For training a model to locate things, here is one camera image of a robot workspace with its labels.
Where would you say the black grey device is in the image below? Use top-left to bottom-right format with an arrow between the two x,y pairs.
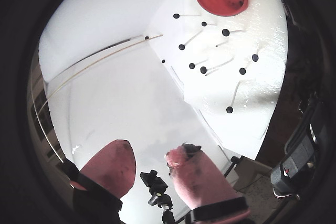
270,121 -> 329,201

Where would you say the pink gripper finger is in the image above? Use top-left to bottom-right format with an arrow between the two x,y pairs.
164,142 -> 257,224
62,140 -> 137,224

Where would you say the white foam board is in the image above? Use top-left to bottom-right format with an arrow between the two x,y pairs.
146,0 -> 288,161

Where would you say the black camera tripod head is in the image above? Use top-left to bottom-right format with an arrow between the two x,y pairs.
139,170 -> 175,224

